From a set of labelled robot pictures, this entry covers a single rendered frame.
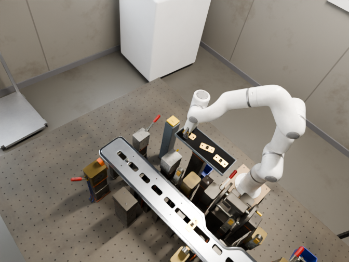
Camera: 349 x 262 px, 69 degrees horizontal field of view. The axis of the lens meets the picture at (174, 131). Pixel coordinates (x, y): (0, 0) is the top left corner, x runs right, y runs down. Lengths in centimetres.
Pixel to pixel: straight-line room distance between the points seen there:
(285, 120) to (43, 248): 148
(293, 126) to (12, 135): 256
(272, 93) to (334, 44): 214
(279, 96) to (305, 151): 235
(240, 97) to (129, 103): 127
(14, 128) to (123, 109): 127
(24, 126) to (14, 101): 37
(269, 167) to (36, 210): 143
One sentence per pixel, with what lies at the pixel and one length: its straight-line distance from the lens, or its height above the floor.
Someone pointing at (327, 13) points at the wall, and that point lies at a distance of 321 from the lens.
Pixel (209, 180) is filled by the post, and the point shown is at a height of 110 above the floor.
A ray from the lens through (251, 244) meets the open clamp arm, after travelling 150.
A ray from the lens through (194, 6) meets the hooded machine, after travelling 316.
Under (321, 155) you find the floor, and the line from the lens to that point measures 358.
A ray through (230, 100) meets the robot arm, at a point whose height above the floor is 156.
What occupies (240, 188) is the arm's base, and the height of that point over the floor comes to 82.
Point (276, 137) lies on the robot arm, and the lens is 138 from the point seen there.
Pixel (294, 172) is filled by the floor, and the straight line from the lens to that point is 321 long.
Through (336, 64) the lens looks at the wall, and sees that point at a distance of 331.
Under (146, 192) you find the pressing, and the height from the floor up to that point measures 100.
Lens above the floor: 237
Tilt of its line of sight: 53 degrees down
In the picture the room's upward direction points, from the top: 14 degrees clockwise
